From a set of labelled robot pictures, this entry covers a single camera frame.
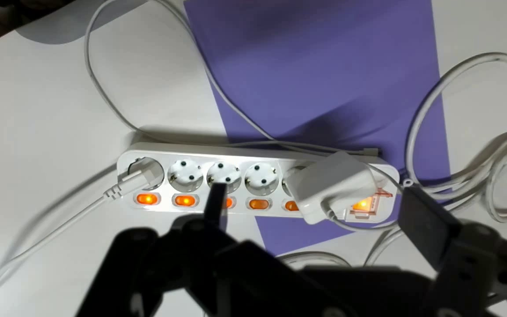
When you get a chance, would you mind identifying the white plug with cable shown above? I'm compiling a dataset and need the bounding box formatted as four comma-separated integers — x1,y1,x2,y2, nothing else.
0,156,166,310

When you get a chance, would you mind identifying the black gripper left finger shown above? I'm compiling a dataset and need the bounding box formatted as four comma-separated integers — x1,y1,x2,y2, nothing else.
202,181,231,236

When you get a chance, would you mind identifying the white multi-socket power strip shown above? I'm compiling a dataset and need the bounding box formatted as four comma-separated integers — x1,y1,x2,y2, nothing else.
115,139,404,229

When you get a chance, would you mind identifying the coiled white power cable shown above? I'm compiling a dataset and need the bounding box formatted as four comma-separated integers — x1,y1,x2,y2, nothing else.
277,51,507,269

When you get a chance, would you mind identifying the purple paper sheet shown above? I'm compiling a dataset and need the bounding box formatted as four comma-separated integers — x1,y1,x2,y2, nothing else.
182,0,453,257

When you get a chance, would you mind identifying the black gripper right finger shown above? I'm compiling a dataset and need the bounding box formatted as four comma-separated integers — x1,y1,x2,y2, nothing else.
397,183,507,308

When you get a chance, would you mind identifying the thin white adapter cable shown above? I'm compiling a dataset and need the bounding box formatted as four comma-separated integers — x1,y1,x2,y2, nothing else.
84,0,385,160

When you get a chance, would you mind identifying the white power adapter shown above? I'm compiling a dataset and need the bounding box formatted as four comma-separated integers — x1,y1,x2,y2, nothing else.
288,149,381,227

